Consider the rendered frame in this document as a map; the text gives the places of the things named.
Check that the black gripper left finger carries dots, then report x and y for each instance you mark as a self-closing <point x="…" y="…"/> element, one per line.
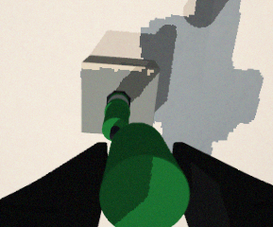
<point x="67" y="197"/>

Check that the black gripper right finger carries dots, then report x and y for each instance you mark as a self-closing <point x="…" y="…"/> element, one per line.
<point x="220" y="195"/>

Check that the grey block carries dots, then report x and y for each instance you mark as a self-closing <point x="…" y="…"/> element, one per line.
<point x="104" y="76"/>

